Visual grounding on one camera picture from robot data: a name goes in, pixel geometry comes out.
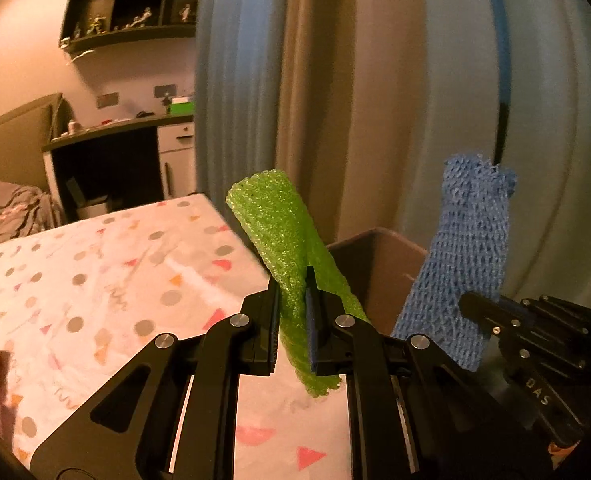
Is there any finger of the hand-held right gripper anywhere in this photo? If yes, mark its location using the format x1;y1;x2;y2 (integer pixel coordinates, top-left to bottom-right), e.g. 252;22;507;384
458;291;589;450
499;296;591;361

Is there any green foam net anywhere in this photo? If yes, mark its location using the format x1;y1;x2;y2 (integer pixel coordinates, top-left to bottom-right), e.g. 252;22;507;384
224;169;372;402

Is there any dark wall shelf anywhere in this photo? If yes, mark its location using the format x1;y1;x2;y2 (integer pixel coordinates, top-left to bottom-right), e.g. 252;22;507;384
58;0;204;54

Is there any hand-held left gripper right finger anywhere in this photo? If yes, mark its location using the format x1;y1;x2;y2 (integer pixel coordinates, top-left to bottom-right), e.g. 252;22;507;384
304;266;543;480

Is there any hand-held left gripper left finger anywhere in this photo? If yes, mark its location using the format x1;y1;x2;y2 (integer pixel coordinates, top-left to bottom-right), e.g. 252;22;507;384
30;280;281;480

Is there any polka-dot tablecloth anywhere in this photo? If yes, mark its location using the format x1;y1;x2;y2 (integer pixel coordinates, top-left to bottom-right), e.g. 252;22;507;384
0;194;357;480

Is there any dark desk with white drawers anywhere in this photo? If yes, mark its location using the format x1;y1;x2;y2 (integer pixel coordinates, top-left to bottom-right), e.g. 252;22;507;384
42;112;197;225

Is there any small white lamp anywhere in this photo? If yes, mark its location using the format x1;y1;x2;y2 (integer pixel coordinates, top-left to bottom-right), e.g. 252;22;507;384
60;36;97;67

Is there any blue and beige curtain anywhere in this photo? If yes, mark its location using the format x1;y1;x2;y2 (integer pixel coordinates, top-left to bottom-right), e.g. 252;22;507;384
194;0;591;361

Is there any group of small figurines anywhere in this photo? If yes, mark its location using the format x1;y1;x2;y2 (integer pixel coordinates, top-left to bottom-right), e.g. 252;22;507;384
72;0;194;37

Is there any dark waste bin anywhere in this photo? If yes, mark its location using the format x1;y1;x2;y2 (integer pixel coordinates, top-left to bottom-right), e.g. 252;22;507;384
324;227;427;337

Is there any beige bed headboard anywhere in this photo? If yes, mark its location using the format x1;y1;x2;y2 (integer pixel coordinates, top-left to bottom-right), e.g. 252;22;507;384
0;92;64;187

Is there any small white waste bin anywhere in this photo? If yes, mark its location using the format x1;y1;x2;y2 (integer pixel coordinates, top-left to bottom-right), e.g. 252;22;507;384
77;200;112;221

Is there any blue foam net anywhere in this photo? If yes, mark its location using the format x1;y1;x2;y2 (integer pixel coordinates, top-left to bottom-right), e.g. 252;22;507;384
391;152;519;374

